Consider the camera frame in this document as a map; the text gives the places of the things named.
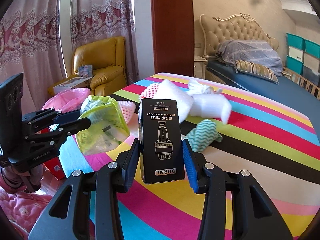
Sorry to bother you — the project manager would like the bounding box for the red-brown wooden door frame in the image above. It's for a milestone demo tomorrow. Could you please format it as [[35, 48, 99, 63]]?
[[151, 0, 195, 76]]

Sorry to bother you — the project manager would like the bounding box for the crumpled white tissue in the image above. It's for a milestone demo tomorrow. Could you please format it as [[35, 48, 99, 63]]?
[[187, 79, 223, 96]]

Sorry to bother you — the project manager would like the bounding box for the white foam sheet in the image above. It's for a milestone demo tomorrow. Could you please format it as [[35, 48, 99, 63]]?
[[153, 80, 194, 124], [189, 94, 232, 125]]

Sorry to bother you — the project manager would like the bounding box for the small blue picture book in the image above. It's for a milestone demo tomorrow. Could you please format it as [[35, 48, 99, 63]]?
[[78, 65, 93, 77]]

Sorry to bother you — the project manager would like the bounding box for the black DORMI product box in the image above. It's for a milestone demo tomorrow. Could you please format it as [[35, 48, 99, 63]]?
[[138, 98, 185, 184]]

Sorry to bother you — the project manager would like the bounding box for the pink foam fruit net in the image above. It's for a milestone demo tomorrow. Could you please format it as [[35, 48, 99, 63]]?
[[118, 100, 136, 124]]

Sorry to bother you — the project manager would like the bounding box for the colourful striped bedspread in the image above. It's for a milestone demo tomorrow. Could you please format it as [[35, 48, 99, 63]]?
[[58, 72, 320, 240]]

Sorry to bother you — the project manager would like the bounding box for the red cardboard box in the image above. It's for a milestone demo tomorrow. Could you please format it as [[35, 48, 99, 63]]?
[[39, 127, 66, 181]]

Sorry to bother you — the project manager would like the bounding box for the pink quilted sleeve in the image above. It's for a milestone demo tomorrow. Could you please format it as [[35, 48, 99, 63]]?
[[1, 179, 52, 239]]

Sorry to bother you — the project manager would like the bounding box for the wooden crib rail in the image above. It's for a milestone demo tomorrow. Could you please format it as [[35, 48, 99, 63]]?
[[282, 67, 320, 100]]

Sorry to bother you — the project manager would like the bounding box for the pink lace curtain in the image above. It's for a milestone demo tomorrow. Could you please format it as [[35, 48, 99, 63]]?
[[1, 0, 139, 113]]

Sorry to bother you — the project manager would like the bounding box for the pink trash bag bin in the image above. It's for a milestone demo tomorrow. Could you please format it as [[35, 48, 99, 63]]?
[[42, 88, 91, 113]]

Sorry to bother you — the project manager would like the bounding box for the striped cylindrical bolster pillow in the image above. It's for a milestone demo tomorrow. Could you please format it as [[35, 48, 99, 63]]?
[[234, 60, 279, 84]]

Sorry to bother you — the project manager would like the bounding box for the white bedside table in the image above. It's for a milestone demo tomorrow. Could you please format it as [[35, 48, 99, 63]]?
[[194, 55, 208, 79]]

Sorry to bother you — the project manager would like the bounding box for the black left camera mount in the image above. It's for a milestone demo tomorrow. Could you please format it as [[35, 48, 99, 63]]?
[[1, 73, 24, 167]]

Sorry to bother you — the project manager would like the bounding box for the red-white foam fruit net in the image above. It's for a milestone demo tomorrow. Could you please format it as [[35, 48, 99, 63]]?
[[139, 83, 159, 101]]

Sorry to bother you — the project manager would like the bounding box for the person's left hand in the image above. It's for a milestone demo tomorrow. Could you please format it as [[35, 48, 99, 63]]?
[[1, 165, 44, 193]]

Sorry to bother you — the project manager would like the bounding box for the green wavy patterned cloth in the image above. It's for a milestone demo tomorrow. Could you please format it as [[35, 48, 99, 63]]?
[[186, 119, 222, 152]]

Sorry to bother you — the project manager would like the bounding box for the yellow leather armchair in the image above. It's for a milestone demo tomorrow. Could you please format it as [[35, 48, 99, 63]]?
[[48, 36, 127, 96]]

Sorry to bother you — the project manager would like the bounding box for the yellow-green plastic bag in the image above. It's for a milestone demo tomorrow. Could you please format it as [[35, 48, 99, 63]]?
[[75, 95, 130, 155]]

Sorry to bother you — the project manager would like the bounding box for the beige tufted bed headboard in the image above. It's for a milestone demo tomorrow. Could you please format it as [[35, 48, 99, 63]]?
[[199, 13, 279, 59]]

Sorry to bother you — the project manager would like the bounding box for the grey patterned pillow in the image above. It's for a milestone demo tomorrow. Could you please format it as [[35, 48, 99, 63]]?
[[215, 40, 283, 76]]

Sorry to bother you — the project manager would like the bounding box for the teal storage bins stack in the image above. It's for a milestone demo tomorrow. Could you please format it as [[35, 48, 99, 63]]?
[[286, 33, 319, 85]]

